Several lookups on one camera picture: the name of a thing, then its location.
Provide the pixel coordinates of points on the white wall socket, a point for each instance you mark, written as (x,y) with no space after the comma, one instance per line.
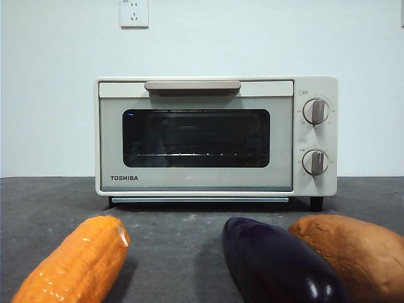
(134,14)

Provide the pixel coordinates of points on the brown sweet potato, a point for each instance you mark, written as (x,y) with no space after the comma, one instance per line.
(363,252)

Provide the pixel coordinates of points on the orange corn cob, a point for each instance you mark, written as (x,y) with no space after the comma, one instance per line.
(79,262)

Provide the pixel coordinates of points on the metal oven crumb tray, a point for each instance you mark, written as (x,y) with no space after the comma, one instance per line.
(199,200)

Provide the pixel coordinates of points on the oven temperature knob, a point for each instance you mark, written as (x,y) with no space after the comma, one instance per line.
(316,111)

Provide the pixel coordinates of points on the oven timer knob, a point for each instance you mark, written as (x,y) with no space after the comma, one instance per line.
(315,162)

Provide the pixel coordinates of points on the cream Toshiba toaster oven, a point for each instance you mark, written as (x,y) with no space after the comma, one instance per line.
(315,85)

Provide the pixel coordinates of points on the dark purple eggplant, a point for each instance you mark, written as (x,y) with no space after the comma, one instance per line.
(271,262)

